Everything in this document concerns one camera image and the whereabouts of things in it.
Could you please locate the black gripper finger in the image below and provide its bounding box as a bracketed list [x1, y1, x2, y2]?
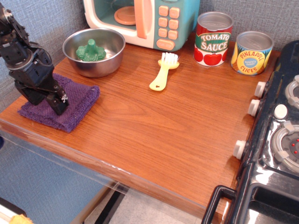
[14, 81, 47, 105]
[46, 94, 69, 115]

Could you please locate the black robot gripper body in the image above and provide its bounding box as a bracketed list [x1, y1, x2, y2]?
[8, 48, 66, 98]

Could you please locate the purple cloth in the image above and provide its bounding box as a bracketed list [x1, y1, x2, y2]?
[18, 73, 100, 133]

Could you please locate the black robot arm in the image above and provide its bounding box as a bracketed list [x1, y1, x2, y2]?
[0, 6, 69, 115]

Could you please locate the grey stove knob bottom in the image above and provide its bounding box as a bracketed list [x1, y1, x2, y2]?
[233, 140, 246, 160]

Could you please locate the grey stove knob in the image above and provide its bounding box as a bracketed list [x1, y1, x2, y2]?
[233, 140, 246, 160]
[248, 99, 260, 117]

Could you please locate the green toy broccoli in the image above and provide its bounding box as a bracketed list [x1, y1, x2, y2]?
[76, 39, 106, 62]

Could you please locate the stainless steel bowl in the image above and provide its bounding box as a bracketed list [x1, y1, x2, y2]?
[63, 28, 126, 78]

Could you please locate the yellow toy brush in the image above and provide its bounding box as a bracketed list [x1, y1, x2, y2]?
[149, 52, 179, 91]

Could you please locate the orange plush toy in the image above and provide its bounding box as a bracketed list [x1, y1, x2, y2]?
[9, 215, 33, 224]

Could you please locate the teal toy microwave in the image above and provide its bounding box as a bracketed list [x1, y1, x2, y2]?
[83, 0, 200, 52]

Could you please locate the tomato sauce can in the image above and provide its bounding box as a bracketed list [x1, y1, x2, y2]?
[193, 11, 234, 67]

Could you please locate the grey stove knob middle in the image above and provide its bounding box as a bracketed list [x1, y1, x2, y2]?
[248, 99, 260, 117]

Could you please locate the pineapple slices can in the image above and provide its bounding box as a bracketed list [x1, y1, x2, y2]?
[231, 31, 274, 76]

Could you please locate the white stove knob top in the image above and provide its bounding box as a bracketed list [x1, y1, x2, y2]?
[254, 82, 267, 98]

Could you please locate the black toy stove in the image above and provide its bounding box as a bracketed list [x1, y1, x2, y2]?
[226, 41, 299, 224]

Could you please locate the black oven door handle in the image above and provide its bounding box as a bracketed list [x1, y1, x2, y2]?
[201, 185, 237, 224]

